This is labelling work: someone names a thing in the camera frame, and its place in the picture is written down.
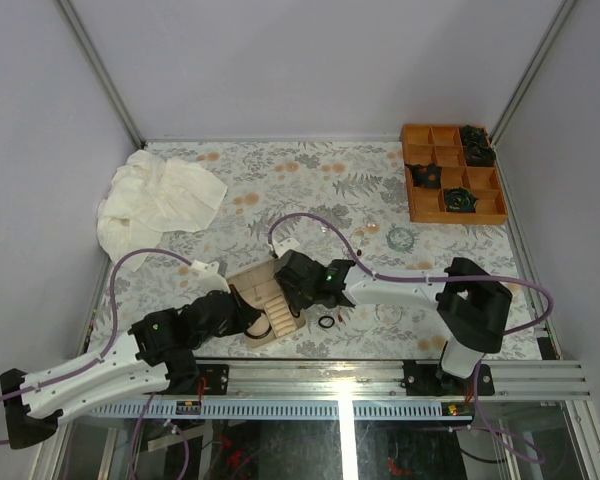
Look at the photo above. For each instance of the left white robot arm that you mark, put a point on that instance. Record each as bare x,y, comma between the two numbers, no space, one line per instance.
156,355

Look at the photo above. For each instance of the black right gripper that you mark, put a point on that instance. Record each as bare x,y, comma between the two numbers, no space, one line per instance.
296,302

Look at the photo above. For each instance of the black fabric flower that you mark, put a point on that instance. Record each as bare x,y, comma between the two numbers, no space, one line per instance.
473,134
479,155

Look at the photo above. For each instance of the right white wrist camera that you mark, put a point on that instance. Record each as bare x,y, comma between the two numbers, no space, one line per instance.
279,248

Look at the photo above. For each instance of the beige jewelry box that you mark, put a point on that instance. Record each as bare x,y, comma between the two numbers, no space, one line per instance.
257,286

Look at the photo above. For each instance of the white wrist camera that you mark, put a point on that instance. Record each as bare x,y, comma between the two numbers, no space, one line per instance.
279,248
208,276

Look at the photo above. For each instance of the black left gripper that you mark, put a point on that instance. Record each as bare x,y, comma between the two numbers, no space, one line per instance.
247,315

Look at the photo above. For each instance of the black flower green swirls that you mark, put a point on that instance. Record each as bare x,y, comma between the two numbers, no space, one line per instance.
459,200

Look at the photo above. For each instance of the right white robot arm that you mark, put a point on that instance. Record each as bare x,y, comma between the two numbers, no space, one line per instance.
473,305

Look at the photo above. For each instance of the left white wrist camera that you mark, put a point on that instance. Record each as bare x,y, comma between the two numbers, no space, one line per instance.
208,276

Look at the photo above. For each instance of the floral patterned tablecloth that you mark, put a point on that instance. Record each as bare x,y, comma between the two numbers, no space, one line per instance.
349,184

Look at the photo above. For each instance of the orange wooden divided tray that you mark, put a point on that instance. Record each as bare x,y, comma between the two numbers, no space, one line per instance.
442,145

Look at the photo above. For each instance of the black flower orange dots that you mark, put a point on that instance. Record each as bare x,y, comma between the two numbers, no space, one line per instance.
425,176

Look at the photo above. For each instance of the black fabric flower top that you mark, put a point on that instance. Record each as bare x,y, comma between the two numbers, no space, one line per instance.
473,134

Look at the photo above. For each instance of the black bangle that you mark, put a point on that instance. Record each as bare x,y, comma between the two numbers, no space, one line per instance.
259,330

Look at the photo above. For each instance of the white crumpled cloth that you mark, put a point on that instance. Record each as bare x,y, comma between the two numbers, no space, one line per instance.
149,197

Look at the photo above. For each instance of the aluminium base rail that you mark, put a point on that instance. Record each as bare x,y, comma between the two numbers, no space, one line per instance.
383,390

